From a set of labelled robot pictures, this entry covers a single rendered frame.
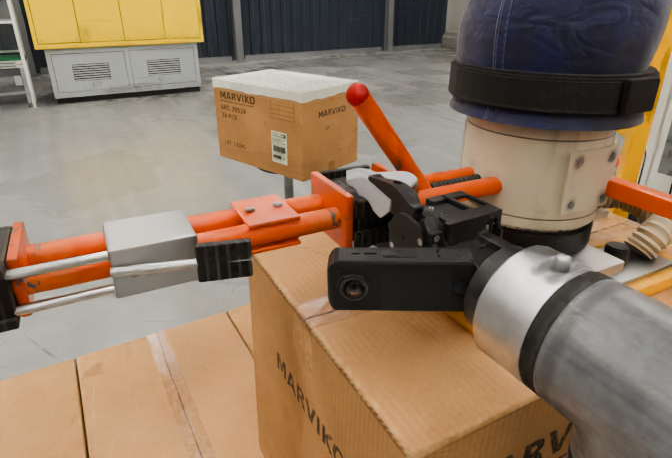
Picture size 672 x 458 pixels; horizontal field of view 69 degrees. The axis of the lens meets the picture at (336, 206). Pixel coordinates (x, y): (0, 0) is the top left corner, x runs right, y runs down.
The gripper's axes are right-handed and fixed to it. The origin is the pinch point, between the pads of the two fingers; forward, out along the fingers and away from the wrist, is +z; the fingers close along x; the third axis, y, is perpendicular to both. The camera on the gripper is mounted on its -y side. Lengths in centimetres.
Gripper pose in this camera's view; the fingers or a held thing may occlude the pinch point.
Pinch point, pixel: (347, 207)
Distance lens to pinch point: 50.8
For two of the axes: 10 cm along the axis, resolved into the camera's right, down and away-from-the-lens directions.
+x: 0.0, -9.2, -4.0
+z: -5.0, -3.5, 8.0
